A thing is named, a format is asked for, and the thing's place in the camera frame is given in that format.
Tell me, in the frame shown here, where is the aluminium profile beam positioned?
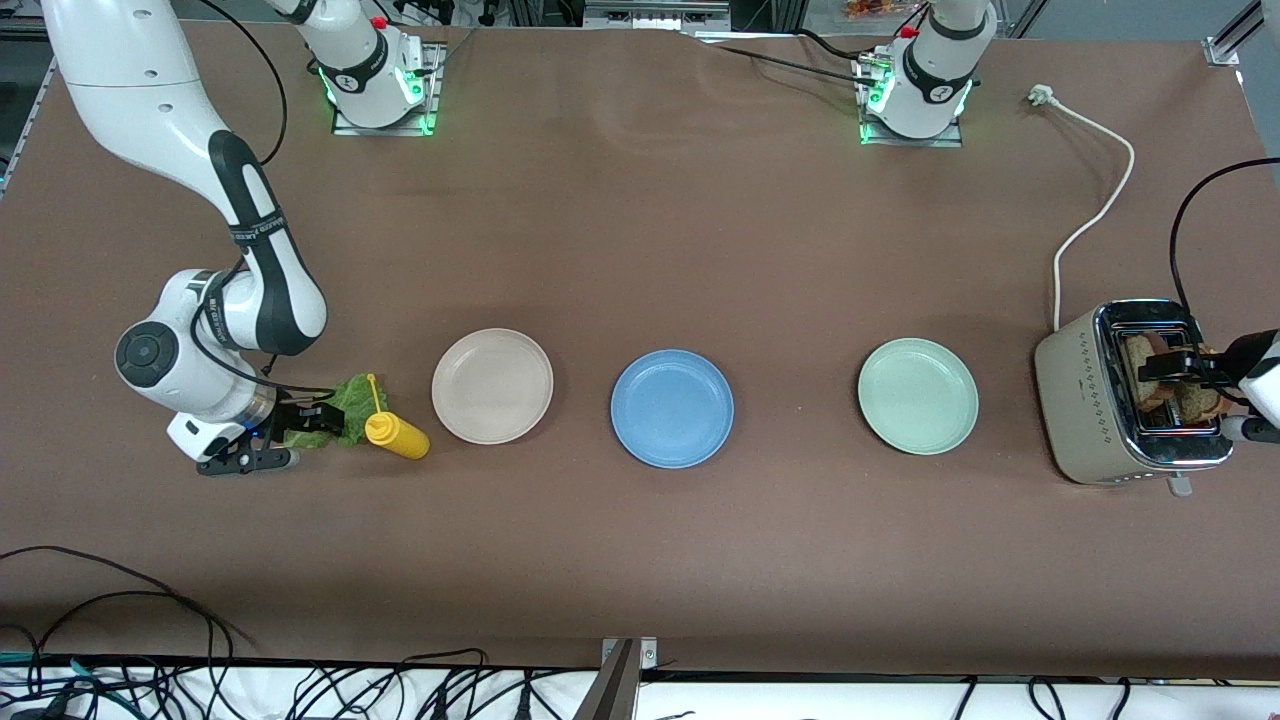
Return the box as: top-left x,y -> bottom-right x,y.
583,0 -> 731,31

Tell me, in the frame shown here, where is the silver table clamp bracket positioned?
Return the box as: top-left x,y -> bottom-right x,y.
600,637 -> 659,669

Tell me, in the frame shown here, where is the beige chrome toaster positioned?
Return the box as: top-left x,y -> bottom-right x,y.
1034,298 -> 1235,498

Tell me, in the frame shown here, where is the green lettuce leaf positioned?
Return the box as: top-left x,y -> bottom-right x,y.
283,374 -> 386,449

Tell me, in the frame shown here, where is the white toaster power cable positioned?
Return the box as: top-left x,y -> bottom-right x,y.
1028,84 -> 1137,333

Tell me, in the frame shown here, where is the beige round plate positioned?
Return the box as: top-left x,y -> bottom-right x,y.
431,328 -> 555,446

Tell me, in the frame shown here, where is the black arm base cable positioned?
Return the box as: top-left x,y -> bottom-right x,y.
690,28 -> 883,91

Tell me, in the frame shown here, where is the aluminium table edge rail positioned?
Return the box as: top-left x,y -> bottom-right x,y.
0,60 -> 53,196

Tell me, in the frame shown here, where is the aluminium corner frame profile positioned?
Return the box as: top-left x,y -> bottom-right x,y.
1205,0 -> 1280,67

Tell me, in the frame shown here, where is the blue round plate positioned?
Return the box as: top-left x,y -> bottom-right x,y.
610,348 -> 735,470

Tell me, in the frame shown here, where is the green round plate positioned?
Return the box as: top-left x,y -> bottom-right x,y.
857,337 -> 980,457

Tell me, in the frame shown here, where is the teal cable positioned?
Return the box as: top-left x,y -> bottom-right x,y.
0,652 -> 136,706

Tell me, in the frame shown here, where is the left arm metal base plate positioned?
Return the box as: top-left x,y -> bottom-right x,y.
855,50 -> 966,148

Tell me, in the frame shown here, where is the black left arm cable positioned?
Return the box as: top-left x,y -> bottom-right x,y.
1170,158 -> 1280,311

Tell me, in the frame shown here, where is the black floor cable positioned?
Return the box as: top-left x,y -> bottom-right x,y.
0,545 -> 256,656
20,590 -> 219,693

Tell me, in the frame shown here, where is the brown bread slice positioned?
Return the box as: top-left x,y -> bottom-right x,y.
1170,345 -> 1226,423
1122,332 -> 1177,413

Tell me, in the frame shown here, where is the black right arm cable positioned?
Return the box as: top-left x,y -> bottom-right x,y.
190,0 -> 336,396

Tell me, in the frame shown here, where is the grey metal post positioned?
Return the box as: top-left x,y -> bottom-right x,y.
572,640 -> 641,720

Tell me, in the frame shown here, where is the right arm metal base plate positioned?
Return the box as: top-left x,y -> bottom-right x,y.
332,42 -> 446,136

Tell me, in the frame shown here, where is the yellow mustard squeeze bottle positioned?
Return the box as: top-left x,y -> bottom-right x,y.
363,373 -> 431,461

